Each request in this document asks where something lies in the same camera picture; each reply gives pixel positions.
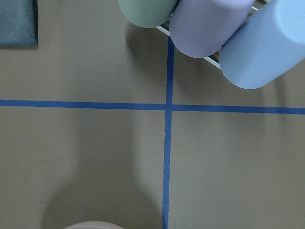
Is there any purple cup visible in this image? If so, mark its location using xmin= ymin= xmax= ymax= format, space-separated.
xmin=169 ymin=0 xmax=254 ymax=58

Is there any green cup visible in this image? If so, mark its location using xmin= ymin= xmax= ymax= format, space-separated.
xmin=118 ymin=0 xmax=179 ymax=28

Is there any pink bowl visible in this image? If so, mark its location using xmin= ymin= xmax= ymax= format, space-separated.
xmin=64 ymin=221 xmax=124 ymax=229

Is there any blue cup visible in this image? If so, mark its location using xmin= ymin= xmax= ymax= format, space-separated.
xmin=219 ymin=0 xmax=305 ymax=89

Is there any grey folded cloth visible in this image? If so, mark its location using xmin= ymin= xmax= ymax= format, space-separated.
xmin=0 ymin=0 xmax=39 ymax=47

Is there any white wire cup rack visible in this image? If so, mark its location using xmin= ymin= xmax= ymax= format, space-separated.
xmin=155 ymin=0 xmax=267 ymax=69

